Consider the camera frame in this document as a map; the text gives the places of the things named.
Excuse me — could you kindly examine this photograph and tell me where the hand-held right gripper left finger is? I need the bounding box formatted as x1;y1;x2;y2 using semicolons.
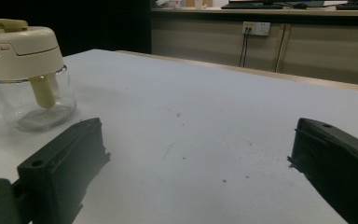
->
17;117;112;224

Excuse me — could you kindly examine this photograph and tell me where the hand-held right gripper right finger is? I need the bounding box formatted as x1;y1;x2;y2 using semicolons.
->
287;117;358;224

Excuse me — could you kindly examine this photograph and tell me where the white plastic coolant tank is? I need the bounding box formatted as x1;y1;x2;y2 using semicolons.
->
0;18;77;133

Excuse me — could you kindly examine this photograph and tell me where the wooden counter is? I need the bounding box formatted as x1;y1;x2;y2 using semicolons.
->
150;7;358;88

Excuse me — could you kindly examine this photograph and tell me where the black keyboard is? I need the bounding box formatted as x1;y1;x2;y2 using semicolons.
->
335;2;358;11
220;1;285;10

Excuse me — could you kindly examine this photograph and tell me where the black power cable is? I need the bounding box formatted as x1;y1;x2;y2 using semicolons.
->
238;27;249;68
242;28;252;69

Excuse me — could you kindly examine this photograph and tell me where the white wall socket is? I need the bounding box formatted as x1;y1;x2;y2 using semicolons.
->
241;21;271;37

